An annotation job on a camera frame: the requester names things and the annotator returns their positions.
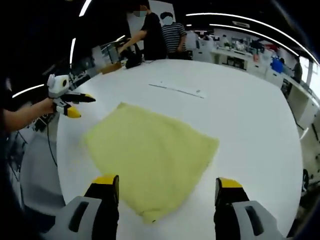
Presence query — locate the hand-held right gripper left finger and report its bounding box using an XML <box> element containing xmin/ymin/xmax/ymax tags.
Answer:
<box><xmin>41</xmin><ymin>174</ymin><xmax>120</xmax><ymax>240</ymax></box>

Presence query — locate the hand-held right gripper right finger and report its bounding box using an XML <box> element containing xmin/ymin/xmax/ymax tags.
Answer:
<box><xmin>213</xmin><ymin>176</ymin><xmax>286</xmax><ymax>240</ymax></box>

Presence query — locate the yellow garment with coloured sleeves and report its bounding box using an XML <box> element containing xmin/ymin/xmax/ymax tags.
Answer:
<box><xmin>83</xmin><ymin>101</ymin><xmax>221</xmax><ymax>225</ymax></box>

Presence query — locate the person's left hand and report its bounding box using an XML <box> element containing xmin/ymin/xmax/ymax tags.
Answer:
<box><xmin>42</xmin><ymin>96</ymin><xmax>58</xmax><ymax>115</ymax></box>

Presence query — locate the black bag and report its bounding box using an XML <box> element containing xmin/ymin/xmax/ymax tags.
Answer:
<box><xmin>124</xmin><ymin>44</ymin><xmax>144</xmax><ymax>70</ymax></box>

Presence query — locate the black equipment stand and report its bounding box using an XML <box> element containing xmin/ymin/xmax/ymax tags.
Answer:
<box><xmin>301</xmin><ymin>159</ymin><xmax>320</xmax><ymax>196</ymax></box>

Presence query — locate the white square pillar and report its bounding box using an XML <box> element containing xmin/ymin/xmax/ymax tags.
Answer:
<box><xmin>126</xmin><ymin>0</ymin><xmax>177</xmax><ymax>61</ymax></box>

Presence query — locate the white side desk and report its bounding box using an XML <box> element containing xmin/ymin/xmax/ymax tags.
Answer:
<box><xmin>282</xmin><ymin>74</ymin><xmax>318</xmax><ymax>131</ymax></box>

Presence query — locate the white cabinet row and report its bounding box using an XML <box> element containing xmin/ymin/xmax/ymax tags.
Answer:
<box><xmin>211</xmin><ymin>47</ymin><xmax>270</xmax><ymax>76</ymax></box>

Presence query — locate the blue container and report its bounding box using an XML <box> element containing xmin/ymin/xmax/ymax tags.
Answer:
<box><xmin>271</xmin><ymin>57</ymin><xmax>285</xmax><ymax>74</ymax></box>

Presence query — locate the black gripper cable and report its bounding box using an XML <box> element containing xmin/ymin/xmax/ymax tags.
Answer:
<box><xmin>46</xmin><ymin>113</ymin><xmax>59</xmax><ymax>168</ymax></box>

